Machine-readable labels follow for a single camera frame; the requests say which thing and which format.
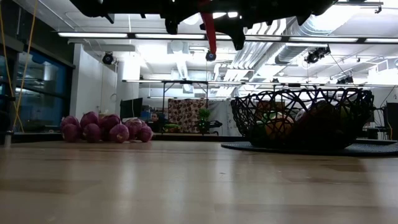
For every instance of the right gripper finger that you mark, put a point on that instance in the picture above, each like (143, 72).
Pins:
(234, 31)

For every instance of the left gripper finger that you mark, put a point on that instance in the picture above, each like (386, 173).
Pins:
(171, 21)

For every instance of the yellow orange mango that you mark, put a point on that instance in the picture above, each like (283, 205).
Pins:
(280, 127)

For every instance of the green pear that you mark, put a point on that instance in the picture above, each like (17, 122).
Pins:
(343, 115)

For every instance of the purple grape bunch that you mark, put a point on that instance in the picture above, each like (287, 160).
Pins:
(93, 130)

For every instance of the long ceiling light bar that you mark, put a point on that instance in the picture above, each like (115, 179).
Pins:
(186, 36)

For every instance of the brown patterned cloth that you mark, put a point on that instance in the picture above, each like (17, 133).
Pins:
(185, 113)

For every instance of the small distant green plant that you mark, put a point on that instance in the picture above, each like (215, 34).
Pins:
(203, 119)

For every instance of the black monitor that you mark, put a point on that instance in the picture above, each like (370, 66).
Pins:
(131, 107)
(392, 119)

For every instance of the person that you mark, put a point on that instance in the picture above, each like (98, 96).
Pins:
(155, 118)

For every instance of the blue glass partition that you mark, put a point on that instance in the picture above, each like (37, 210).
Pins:
(40, 93)

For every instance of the round dark blue mat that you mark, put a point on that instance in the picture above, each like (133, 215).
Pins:
(373, 150)

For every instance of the black ceiling camera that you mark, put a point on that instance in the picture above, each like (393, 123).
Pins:
(108, 58)
(211, 56)
(317, 54)

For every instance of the silver ventilation duct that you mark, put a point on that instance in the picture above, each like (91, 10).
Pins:
(298, 40)

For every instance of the distant black metal frame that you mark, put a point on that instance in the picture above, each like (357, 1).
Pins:
(186, 82)

